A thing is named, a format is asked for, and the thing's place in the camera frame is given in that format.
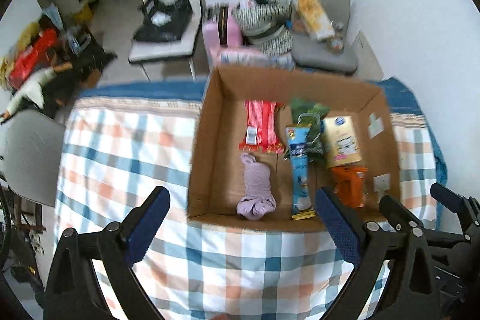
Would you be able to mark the yellow snack bag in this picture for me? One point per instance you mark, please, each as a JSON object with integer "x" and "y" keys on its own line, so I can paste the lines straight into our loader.
{"x": 313, "y": 10}

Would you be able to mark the pink blue plastic pack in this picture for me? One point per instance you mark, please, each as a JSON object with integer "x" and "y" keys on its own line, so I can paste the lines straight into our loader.
{"x": 255, "y": 59}

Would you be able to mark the plaid blanket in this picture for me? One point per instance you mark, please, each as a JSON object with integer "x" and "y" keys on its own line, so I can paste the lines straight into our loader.
{"x": 123, "y": 162}

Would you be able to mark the cardboard box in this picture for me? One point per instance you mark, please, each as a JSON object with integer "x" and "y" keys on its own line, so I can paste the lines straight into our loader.
{"x": 221, "y": 162}

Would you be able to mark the white leaning board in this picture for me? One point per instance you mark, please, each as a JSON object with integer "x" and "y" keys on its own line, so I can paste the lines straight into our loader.
{"x": 369, "y": 54}

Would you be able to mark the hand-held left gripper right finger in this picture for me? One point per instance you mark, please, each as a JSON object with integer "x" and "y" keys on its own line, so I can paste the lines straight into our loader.
{"x": 337, "y": 224}

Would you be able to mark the black frame equipment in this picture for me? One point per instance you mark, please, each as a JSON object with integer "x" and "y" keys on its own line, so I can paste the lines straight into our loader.
{"x": 86, "y": 59}

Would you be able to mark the red plastic bag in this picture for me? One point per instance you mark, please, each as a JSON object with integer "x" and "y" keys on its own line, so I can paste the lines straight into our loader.
{"x": 32, "y": 52}

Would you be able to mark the orange snack packet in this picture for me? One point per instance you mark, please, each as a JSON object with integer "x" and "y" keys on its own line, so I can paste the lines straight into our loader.
{"x": 350, "y": 187}

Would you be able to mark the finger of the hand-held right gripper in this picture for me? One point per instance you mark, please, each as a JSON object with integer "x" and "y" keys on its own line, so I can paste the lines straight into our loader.
{"x": 455, "y": 203}
{"x": 397, "y": 213}

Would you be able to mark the black white patterned bag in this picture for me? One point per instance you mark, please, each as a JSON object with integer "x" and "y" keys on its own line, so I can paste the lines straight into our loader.
{"x": 262, "y": 18}

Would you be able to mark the black plastic bag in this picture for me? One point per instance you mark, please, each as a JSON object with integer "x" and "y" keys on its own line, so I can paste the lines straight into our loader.
{"x": 165, "y": 22}

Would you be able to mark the grey chair with clutter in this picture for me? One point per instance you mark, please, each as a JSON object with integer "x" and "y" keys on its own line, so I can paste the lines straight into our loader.
{"x": 330, "y": 57}

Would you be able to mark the empty grey chair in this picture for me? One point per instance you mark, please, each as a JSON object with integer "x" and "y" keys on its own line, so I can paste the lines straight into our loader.
{"x": 32, "y": 155}

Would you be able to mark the purple sock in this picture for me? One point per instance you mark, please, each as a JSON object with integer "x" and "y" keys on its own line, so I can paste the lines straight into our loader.
{"x": 257, "y": 188}

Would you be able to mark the yellow white packet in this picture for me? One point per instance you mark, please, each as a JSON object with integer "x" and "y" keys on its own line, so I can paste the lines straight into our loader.
{"x": 342, "y": 143}

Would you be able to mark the long blue packet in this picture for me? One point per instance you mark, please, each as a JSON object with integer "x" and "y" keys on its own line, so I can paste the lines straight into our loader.
{"x": 300, "y": 173}

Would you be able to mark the pink suitcase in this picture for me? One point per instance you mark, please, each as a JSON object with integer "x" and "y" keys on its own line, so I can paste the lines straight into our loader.
{"x": 221, "y": 31}

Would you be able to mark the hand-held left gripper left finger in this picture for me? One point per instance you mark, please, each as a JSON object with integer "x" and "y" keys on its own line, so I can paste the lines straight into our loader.
{"x": 148, "y": 226}

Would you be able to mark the red snack packet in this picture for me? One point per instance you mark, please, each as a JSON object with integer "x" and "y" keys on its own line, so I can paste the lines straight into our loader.
{"x": 260, "y": 127}

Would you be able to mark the tape roll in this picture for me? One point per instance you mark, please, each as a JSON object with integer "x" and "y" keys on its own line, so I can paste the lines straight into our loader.
{"x": 336, "y": 44}

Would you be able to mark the white goose plush toy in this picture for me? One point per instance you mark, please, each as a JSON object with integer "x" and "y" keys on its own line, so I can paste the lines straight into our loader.
{"x": 33, "y": 89}

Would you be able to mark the green snack packet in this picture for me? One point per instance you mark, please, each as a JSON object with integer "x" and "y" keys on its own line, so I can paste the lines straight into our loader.
{"x": 313, "y": 110}

